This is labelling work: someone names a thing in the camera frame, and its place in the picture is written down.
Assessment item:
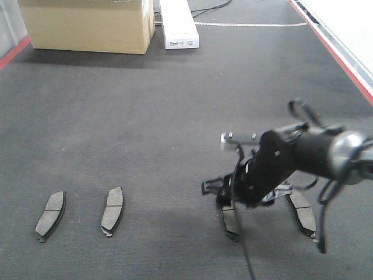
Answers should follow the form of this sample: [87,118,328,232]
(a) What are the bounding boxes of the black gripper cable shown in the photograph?
[230,97,350,280]

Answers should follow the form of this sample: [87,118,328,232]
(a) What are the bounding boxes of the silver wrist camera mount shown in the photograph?
[220,132,259,151]

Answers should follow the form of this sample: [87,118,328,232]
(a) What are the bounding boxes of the dark grey conveyor belt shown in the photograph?
[1,1,372,279]

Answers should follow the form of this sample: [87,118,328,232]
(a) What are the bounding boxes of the red conveyor side rail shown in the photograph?
[288,1,372,106]

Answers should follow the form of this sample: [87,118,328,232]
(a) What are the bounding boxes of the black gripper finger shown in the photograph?
[262,182,293,206]
[201,174,232,196]

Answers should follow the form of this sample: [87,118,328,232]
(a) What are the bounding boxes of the brake pad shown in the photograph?
[35,191,66,243]
[286,189,316,240]
[101,187,124,237]
[216,196,240,242]

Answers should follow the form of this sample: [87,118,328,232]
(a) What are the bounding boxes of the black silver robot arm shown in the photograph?
[201,125,372,207]

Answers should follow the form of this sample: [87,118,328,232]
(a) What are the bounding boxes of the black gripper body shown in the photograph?
[234,130,297,207]

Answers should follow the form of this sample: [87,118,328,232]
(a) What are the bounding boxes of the long white carton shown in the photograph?
[160,0,199,50]

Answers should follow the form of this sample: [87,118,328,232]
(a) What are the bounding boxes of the brown cardboard box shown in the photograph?
[18,1,155,54]

